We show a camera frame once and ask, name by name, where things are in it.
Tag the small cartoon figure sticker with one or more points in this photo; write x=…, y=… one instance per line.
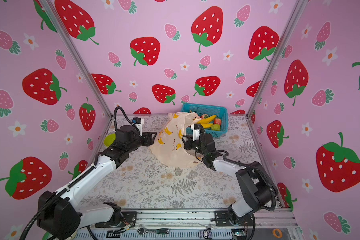
x=205, y=234

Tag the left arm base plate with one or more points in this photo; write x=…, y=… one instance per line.
x=120, y=220

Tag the yellow fake banana bunch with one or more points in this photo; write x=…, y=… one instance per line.
x=206, y=120

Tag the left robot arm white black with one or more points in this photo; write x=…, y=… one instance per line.
x=58, y=212

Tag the aluminium rail frame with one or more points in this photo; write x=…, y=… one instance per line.
x=185, y=224

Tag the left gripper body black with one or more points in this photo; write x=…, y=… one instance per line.
x=138, y=142

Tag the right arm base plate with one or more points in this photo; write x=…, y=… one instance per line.
x=225, y=218

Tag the teal plastic basket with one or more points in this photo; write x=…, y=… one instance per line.
x=218, y=115

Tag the banana print plastic bag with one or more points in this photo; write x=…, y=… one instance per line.
x=168, y=147

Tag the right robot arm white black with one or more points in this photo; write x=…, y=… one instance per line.
x=258, y=190

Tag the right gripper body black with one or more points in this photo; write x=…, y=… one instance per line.
x=196, y=146

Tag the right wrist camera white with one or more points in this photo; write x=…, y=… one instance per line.
x=196, y=131

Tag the red fake apple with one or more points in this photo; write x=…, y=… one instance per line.
x=217, y=121

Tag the green circuit board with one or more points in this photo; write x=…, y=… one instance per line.
x=239, y=234

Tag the ratchet wrench green handle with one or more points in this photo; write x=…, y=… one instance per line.
x=161, y=231

